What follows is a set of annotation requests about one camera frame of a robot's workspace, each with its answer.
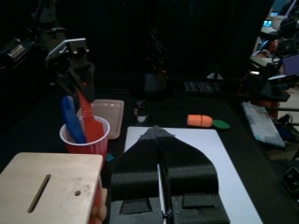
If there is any metal pot with handle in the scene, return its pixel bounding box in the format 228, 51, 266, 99
133, 100, 152, 123

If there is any white cutting board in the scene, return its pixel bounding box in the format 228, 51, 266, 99
122, 125, 265, 224

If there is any black keyboard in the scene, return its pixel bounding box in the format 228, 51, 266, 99
181, 80, 217, 94

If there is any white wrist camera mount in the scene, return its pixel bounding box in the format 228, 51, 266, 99
43, 37, 89, 61

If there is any small teal toy piece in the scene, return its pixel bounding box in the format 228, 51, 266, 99
104, 152, 117, 163

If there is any pink tray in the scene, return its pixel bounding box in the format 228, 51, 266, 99
78, 98, 126, 140

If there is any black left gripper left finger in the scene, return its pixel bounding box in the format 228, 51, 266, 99
108, 125, 164, 224

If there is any white computer keyboard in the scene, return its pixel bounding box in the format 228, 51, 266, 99
240, 101, 286, 151

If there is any red plastic cup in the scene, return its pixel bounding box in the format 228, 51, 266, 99
58, 115, 112, 156

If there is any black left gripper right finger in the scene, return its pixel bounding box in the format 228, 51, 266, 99
156, 125, 230, 224

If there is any green toy leaf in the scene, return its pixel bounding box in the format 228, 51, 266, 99
210, 119, 232, 130

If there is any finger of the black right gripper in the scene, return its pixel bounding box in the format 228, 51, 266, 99
78, 78, 97, 103
53, 73, 79, 97

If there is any orange toy carrot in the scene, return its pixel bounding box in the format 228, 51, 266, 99
185, 114, 214, 129

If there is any wooden box with red front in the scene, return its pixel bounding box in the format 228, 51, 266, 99
0, 151, 108, 224

